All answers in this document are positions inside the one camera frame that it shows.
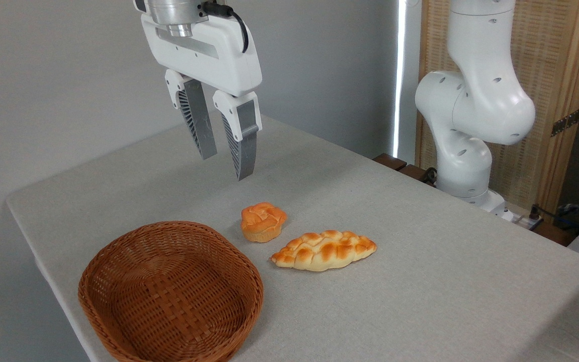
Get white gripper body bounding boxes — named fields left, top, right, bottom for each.
left=141, top=13, right=263, bottom=98

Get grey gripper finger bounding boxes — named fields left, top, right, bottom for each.
left=165, top=69, right=218, bottom=160
left=213, top=90, right=263, bottom=182

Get small round bread roll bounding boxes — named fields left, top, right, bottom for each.
left=241, top=202, right=288, bottom=243

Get long braided bread loaf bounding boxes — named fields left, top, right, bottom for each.
left=270, top=230, right=377, bottom=273

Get brown woven wicker basket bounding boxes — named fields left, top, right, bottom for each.
left=78, top=221, right=264, bottom=362

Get dark brown wooden block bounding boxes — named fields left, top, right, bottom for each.
left=399, top=164, right=437, bottom=187
left=373, top=153, right=408, bottom=171

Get wooden rattan screen panel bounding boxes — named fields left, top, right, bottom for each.
left=415, top=0, right=579, bottom=218

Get metal hinge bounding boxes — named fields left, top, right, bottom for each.
left=551, top=108, right=579, bottom=137

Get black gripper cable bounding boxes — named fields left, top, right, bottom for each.
left=203, top=2, right=250, bottom=54

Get black cable bundle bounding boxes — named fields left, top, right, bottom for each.
left=527, top=203, right=579, bottom=238

